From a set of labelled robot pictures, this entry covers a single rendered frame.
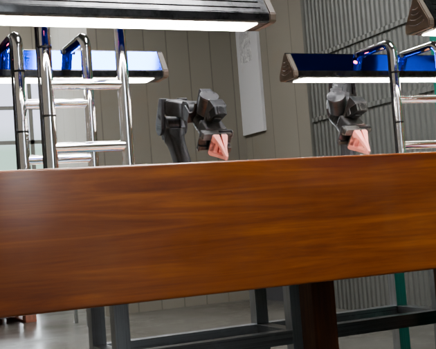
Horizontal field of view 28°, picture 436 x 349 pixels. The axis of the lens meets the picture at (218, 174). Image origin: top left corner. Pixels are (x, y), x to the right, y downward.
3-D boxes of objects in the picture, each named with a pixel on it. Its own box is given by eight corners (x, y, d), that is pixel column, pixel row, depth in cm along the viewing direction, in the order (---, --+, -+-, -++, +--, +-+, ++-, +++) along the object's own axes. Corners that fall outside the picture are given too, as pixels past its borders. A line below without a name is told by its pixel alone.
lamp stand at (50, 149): (41, 237, 162) (26, 1, 164) (142, 229, 170) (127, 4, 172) (67, 235, 144) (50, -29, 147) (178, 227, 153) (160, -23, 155)
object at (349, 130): (378, 142, 257) (363, 125, 264) (358, 143, 254) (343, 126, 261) (371, 161, 261) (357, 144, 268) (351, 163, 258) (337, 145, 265)
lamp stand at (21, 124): (2, 239, 198) (-10, 46, 200) (87, 233, 206) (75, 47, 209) (19, 239, 181) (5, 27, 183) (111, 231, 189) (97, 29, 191)
